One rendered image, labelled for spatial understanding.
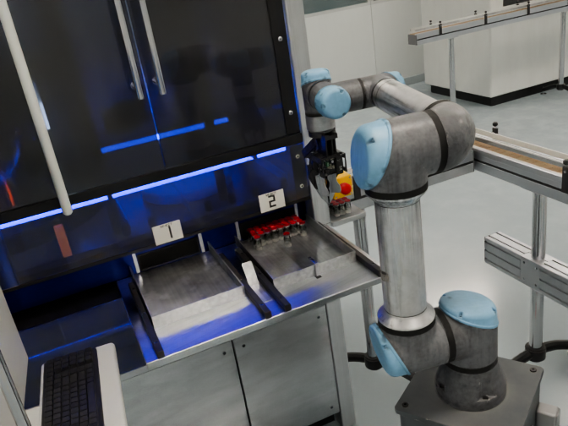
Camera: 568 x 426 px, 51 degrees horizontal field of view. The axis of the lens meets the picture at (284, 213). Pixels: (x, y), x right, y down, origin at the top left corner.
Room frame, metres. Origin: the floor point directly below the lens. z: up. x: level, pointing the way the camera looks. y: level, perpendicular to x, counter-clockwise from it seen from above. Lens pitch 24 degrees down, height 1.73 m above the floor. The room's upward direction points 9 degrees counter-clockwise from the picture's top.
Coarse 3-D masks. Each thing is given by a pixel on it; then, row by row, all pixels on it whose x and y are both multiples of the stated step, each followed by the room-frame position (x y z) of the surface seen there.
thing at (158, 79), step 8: (144, 0) 1.60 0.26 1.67; (144, 8) 1.59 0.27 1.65; (144, 16) 1.59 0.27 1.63; (144, 24) 1.60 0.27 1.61; (152, 32) 1.60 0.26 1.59; (152, 40) 1.60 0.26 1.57; (152, 48) 1.59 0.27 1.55; (152, 56) 1.59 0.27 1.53; (160, 64) 1.60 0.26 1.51; (160, 72) 1.60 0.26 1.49; (152, 80) 1.65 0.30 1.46; (160, 80) 1.59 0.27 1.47; (160, 88) 1.59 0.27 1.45
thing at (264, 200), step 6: (270, 192) 1.74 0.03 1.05; (276, 192) 1.75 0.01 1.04; (282, 192) 1.76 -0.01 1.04; (264, 198) 1.73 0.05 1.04; (270, 198) 1.74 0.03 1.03; (276, 198) 1.75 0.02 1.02; (282, 198) 1.76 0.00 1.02; (264, 204) 1.73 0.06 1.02; (276, 204) 1.75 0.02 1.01; (282, 204) 1.75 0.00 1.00; (264, 210) 1.73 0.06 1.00
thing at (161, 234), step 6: (168, 222) 1.63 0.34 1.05; (174, 222) 1.63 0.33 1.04; (156, 228) 1.62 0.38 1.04; (162, 228) 1.62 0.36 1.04; (168, 228) 1.63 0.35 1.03; (174, 228) 1.63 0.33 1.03; (180, 228) 1.64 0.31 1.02; (156, 234) 1.61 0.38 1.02; (162, 234) 1.62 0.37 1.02; (168, 234) 1.63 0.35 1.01; (174, 234) 1.63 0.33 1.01; (180, 234) 1.64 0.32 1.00; (156, 240) 1.61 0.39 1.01; (162, 240) 1.62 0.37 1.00; (168, 240) 1.62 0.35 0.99
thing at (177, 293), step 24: (168, 264) 1.69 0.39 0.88; (192, 264) 1.67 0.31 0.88; (216, 264) 1.64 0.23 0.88; (144, 288) 1.56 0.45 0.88; (168, 288) 1.54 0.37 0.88; (192, 288) 1.51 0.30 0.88; (216, 288) 1.49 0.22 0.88; (240, 288) 1.42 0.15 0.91; (168, 312) 1.35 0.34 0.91; (192, 312) 1.37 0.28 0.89
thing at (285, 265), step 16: (304, 240) 1.71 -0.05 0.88; (320, 240) 1.69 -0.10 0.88; (336, 240) 1.63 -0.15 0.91; (256, 256) 1.65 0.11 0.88; (272, 256) 1.63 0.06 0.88; (288, 256) 1.62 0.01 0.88; (304, 256) 1.60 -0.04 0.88; (320, 256) 1.58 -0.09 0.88; (336, 256) 1.57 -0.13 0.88; (352, 256) 1.52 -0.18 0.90; (272, 272) 1.53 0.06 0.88; (288, 272) 1.52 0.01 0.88; (304, 272) 1.47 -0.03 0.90; (320, 272) 1.48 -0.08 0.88
